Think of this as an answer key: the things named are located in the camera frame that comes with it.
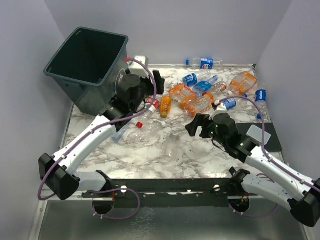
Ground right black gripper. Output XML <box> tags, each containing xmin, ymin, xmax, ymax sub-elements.
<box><xmin>185</xmin><ymin>113</ymin><xmax>228</xmax><ymax>147</ymax></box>

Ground small orange juice bottle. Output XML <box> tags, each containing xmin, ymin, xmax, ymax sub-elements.
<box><xmin>159</xmin><ymin>95</ymin><xmax>172</xmax><ymax>118</ymax></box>

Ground large orange bottle front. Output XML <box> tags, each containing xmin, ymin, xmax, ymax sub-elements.
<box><xmin>183</xmin><ymin>92</ymin><xmax>215</xmax><ymax>117</ymax></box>

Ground large orange bottle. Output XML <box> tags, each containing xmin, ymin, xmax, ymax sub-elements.
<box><xmin>183</xmin><ymin>92</ymin><xmax>215</xmax><ymax>117</ymax></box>
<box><xmin>226</xmin><ymin>71</ymin><xmax>258</xmax><ymax>96</ymax></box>
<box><xmin>168</xmin><ymin>83</ymin><xmax>197</xmax><ymax>110</ymax></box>

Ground red label water bottle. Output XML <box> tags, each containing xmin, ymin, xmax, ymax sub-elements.
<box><xmin>136</xmin><ymin>97</ymin><xmax>160</xmax><ymax>129</ymax></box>

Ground clear jar silver lid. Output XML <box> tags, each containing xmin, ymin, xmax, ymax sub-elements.
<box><xmin>163</xmin><ymin>133</ymin><xmax>181</xmax><ymax>159</ymax></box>

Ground crushed clear bottle white cap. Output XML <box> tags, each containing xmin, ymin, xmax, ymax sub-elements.
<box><xmin>126</xmin><ymin>121</ymin><xmax>166</xmax><ymax>143</ymax></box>

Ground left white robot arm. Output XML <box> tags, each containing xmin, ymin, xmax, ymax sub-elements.
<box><xmin>38</xmin><ymin>70</ymin><xmax>165</xmax><ymax>200</ymax></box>

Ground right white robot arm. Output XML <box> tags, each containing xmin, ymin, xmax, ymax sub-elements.
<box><xmin>185</xmin><ymin>113</ymin><xmax>320</xmax><ymax>227</ymax></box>

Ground dark green plastic bin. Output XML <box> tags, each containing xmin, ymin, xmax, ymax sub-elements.
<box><xmin>43</xmin><ymin>27</ymin><xmax>129</xmax><ymax>116</ymax></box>

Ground blue label water bottle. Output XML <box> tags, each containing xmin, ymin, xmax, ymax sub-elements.
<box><xmin>182</xmin><ymin>70</ymin><xmax>212</xmax><ymax>87</ymax></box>

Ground light blue label bottle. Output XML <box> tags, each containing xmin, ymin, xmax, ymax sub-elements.
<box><xmin>192</xmin><ymin>75</ymin><xmax>219</xmax><ymax>97</ymax></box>

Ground clear bottle red print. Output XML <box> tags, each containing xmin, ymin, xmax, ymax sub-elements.
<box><xmin>207</xmin><ymin>80</ymin><xmax>227</xmax><ymax>96</ymax></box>

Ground grey rectangular box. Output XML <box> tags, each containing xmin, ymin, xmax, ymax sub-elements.
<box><xmin>246</xmin><ymin>125</ymin><xmax>271</xmax><ymax>146</ymax></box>

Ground Pepsi bottle right edge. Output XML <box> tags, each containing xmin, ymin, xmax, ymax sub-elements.
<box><xmin>255</xmin><ymin>88</ymin><xmax>268</xmax><ymax>120</ymax></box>

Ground purple label water bottle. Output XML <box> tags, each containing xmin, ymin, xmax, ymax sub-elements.
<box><xmin>111</xmin><ymin>122</ymin><xmax>130</xmax><ymax>143</ymax></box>

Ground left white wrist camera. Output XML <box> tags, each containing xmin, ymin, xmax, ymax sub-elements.
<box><xmin>127</xmin><ymin>55</ymin><xmax>149</xmax><ymax>77</ymax></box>

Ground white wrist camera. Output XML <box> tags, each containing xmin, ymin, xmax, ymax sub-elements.
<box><xmin>127</xmin><ymin>55</ymin><xmax>149</xmax><ymax>77</ymax></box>
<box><xmin>210</xmin><ymin>100</ymin><xmax>228</xmax><ymax>119</ymax></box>

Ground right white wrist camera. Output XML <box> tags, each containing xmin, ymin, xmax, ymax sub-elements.
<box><xmin>210</xmin><ymin>100</ymin><xmax>228</xmax><ymax>119</ymax></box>

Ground Pepsi bottle at back wall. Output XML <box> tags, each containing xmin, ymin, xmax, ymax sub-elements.
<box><xmin>185</xmin><ymin>57</ymin><xmax>223</xmax><ymax>69</ymax></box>

